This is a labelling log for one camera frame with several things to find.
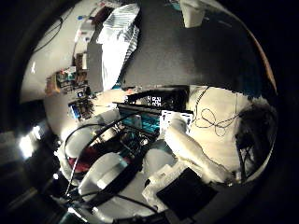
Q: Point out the white grey striped cloth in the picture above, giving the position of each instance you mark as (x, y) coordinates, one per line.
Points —
(115, 46)

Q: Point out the black white fiducial tag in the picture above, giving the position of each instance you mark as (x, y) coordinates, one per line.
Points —
(156, 100)

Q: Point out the dark equipment pile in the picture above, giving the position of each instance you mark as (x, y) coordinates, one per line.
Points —
(257, 137)

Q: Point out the small colourful box clutter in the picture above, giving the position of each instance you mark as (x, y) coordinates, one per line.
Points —
(73, 87)

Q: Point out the white paper sheet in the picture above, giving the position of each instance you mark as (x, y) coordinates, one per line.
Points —
(84, 34)

